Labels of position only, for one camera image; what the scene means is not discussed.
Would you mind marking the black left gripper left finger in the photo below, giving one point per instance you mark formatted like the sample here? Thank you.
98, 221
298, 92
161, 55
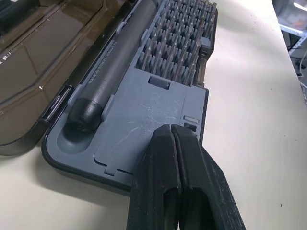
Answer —
153, 172

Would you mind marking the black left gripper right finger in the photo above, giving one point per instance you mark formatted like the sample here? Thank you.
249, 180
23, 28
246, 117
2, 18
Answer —
204, 187

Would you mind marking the grey screwdriver bit case base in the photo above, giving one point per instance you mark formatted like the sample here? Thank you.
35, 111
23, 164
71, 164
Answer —
134, 105

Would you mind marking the flat-tipped steel screwdriver bit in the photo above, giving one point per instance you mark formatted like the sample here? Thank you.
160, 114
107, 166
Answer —
197, 48

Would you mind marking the rusty steel screwdriver bit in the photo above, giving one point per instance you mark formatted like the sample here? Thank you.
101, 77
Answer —
201, 24

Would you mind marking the smoky transparent case lid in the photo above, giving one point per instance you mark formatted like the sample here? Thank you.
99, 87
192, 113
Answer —
43, 55

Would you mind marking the black item with white print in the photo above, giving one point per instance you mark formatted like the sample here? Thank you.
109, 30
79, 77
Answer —
9, 19

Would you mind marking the metal shelf rack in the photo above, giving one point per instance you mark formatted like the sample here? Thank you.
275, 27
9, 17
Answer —
293, 26

